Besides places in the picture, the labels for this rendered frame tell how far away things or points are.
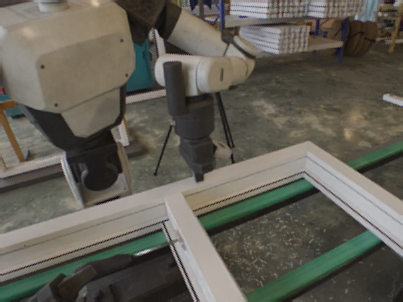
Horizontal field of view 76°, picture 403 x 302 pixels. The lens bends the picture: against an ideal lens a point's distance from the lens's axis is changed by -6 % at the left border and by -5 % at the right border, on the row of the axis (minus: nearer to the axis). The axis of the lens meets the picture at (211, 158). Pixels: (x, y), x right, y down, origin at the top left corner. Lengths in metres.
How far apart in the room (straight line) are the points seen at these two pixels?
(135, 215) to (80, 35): 0.38
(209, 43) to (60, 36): 0.36
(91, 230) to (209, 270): 0.29
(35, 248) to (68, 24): 0.45
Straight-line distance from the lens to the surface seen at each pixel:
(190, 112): 0.53
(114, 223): 0.64
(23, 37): 0.55
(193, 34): 0.73
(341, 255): 0.64
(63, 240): 0.66
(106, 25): 0.60
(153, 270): 1.43
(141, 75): 4.24
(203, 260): 0.50
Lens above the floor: 1.34
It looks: 33 degrees down
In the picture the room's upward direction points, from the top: 3 degrees counter-clockwise
